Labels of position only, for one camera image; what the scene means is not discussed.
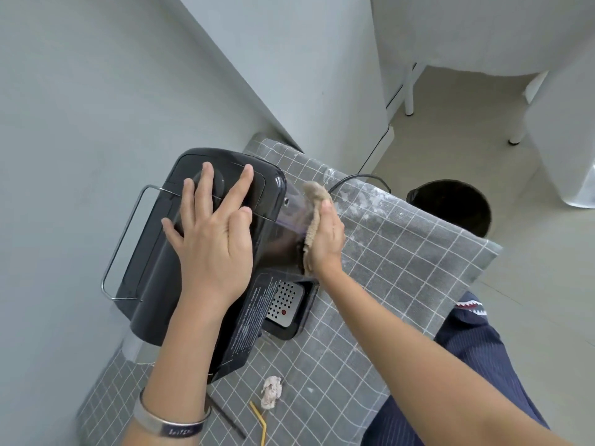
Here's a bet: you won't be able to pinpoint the person's left hand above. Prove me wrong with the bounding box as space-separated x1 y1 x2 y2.
161 162 254 314

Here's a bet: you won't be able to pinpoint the person's right hand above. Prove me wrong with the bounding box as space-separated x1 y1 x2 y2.
304 199 346 280

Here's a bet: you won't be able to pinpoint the beige cleaning cloth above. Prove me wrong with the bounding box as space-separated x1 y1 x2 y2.
301 181 333 277

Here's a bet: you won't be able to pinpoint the black kitchen appliance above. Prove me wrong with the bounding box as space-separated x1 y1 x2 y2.
113 148 321 385

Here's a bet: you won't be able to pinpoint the person's left forearm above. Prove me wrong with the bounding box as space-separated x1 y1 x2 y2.
122 295 242 446

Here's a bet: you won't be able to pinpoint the person's right forearm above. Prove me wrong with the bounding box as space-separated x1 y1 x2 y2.
318 268 584 446

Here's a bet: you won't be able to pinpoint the grey checked tablecloth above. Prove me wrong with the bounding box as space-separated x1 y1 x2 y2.
74 137 504 446

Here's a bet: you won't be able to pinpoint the black bucket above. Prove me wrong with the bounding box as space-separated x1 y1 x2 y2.
406 179 492 238

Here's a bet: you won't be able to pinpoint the white table leg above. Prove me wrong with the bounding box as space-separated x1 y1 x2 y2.
508 71 550 146
403 64 427 117

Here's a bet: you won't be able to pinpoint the crumpled white tissue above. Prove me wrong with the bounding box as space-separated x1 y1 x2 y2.
260 376 284 410

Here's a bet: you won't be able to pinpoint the thin black stick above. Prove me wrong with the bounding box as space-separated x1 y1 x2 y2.
205 393 248 440

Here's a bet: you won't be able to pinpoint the yellow stick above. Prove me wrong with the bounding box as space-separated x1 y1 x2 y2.
249 401 269 446

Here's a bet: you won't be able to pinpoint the navy striped trousers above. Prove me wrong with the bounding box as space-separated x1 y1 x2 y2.
360 292 553 446

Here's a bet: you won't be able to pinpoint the white covered table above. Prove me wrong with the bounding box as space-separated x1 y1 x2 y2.
370 0 595 78

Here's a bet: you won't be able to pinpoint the white draped cover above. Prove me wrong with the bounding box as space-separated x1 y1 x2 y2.
522 39 595 210

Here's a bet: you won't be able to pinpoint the black power cable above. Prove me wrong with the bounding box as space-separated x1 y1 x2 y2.
327 173 392 195

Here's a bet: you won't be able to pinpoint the silver wire handle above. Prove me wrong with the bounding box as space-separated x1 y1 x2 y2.
100 184 183 303

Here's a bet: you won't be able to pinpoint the silver bracelet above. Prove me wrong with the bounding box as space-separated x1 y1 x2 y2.
133 387 213 440

